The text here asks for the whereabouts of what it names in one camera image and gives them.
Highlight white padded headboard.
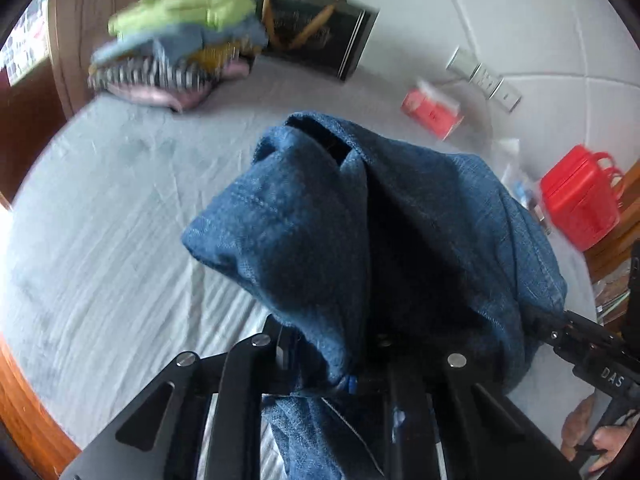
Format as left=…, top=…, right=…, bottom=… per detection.
left=320, top=0, right=640, bottom=171

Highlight red plastic container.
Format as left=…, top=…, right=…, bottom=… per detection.
left=540, top=145, right=626, bottom=251

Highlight black white checked shirt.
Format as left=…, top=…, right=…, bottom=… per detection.
left=87, top=55, right=216, bottom=93

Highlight wooden bed frame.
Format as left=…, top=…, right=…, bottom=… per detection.
left=0, top=60, right=83, bottom=461

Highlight pink folded garment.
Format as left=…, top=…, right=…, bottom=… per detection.
left=107, top=62, right=251, bottom=113

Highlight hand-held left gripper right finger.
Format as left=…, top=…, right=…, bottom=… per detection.
left=350, top=332, right=583, bottom=480

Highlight light blue folded garment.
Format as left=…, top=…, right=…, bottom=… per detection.
left=92, top=20, right=268, bottom=66

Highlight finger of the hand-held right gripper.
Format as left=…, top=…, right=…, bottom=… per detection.
left=522, top=305, right=621, bottom=350

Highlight stack of folded clothes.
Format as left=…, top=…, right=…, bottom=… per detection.
left=47, top=0, right=321, bottom=121

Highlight window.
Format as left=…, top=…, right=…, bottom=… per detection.
left=0, top=2, right=51, bottom=86

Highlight green folded garment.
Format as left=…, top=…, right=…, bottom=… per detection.
left=107, top=0, right=258, bottom=36

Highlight red tissue packet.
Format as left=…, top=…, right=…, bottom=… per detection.
left=401, top=80, right=465, bottom=141

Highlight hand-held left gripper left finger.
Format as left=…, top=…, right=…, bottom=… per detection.
left=59, top=315, right=301, bottom=480

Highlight wooden bedside table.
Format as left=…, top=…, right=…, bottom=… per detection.
left=585, top=170, right=640, bottom=281

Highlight black gift bag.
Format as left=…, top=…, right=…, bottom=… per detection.
left=245, top=0, right=379, bottom=82

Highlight person's right hand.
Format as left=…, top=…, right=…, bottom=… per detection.
left=560, top=392, right=633, bottom=473

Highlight blue denim jeans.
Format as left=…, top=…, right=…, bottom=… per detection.
left=181, top=111, right=568, bottom=480

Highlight light blue bed sheet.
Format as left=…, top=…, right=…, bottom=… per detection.
left=0, top=55, right=601, bottom=480

